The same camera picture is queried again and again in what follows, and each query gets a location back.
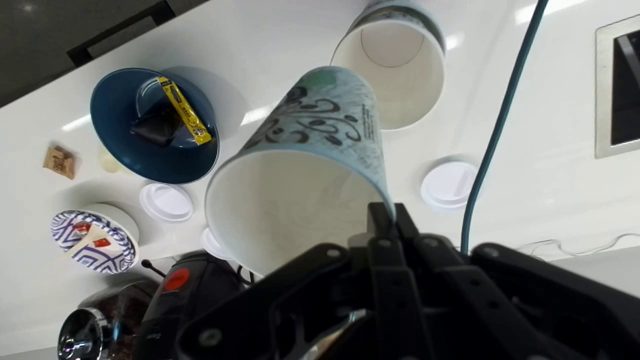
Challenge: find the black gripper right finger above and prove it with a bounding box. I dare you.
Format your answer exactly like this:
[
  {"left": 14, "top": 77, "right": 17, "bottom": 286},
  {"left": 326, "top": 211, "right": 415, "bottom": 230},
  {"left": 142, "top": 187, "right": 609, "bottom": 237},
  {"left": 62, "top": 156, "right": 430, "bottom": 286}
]
[{"left": 394, "top": 204, "right": 640, "bottom": 360}]

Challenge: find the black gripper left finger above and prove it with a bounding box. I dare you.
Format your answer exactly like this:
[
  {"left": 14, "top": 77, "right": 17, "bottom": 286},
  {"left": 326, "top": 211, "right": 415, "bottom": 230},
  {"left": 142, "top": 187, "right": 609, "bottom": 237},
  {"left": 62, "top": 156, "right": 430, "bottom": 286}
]
[{"left": 174, "top": 201, "right": 429, "bottom": 360}]

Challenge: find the patterned paper cup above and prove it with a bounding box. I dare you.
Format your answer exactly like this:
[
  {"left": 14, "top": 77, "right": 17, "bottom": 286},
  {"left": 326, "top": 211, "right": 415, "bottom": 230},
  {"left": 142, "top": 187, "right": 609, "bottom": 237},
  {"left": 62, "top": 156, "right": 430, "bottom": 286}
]
[
  {"left": 205, "top": 63, "right": 396, "bottom": 278},
  {"left": 330, "top": 3, "right": 449, "bottom": 131},
  {"left": 365, "top": 0, "right": 437, "bottom": 12}
]

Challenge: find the yellow sachet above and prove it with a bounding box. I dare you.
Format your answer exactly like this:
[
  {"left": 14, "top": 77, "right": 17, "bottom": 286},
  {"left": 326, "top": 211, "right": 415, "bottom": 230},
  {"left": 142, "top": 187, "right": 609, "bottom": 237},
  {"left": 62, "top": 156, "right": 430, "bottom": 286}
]
[{"left": 156, "top": 74, "right": 217, "bottom": 149}]

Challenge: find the black sachet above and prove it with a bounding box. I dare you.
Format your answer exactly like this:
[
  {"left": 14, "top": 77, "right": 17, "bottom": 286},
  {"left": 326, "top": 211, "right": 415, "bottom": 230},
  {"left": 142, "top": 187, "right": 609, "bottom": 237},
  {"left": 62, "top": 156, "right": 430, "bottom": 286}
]
[{"left": 128, "top": 108, "right": 180, "bottom": 148}]

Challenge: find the white red sachet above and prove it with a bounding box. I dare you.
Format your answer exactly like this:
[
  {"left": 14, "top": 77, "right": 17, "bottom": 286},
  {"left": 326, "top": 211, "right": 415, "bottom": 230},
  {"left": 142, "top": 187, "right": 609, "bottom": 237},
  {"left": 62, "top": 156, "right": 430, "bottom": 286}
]
[{"left": 68, "top": 219, "right": 120, "bottom": 262}]

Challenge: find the shiny metal kettle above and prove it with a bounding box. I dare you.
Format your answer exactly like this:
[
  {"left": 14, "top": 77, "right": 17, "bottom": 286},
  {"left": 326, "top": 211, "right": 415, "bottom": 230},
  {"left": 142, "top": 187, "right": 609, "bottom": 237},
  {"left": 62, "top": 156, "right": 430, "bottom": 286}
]
[{"left": 57, "top": 305, "right": 116, "bottom": 360}]

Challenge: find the blue patterned white bowl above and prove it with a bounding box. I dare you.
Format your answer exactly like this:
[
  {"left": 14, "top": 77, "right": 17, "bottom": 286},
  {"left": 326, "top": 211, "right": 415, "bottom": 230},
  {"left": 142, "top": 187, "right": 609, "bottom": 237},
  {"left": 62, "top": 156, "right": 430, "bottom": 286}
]
[{"left": 48, "top": 201, "right": 142, "bottom": 278}]

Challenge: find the dark blue bowl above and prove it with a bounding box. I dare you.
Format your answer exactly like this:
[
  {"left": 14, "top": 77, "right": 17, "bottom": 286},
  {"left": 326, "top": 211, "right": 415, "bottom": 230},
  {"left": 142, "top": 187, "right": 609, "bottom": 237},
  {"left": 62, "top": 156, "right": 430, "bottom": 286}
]
[{"left": 88, "top": 66, "right": 222, "bottom": 186}]

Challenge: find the dark base cabinet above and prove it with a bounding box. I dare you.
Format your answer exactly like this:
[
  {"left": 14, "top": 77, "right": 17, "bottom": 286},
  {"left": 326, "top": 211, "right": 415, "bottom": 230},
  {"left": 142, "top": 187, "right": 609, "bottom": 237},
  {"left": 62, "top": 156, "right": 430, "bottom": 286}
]
[{"left": 0, "top": 0, "right": 211, "bottom": 110}]

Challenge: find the long dark cable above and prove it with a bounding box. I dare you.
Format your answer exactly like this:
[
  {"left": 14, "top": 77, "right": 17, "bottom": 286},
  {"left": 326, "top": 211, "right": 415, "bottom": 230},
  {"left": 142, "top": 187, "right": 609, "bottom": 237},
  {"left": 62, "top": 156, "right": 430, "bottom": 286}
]
[{"left": 458, "top": 0, "right": 552, "bottom": 260}]

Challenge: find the rectangular counter cutout frame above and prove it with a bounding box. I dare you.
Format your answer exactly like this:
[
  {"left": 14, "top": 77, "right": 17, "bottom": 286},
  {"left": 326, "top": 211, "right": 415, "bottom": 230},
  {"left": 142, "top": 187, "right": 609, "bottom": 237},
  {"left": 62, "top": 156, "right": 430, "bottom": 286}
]
[{"left": 595, "top": 14, "right": 640, "bottom": 160}]

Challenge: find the black cabinet handle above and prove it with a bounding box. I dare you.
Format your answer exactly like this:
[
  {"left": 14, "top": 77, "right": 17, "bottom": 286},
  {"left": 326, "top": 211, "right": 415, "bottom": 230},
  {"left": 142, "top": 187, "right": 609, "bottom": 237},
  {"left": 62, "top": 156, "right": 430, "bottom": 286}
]
[{"left": 66, "top": 0, "right": 180, "bottom": 68}]

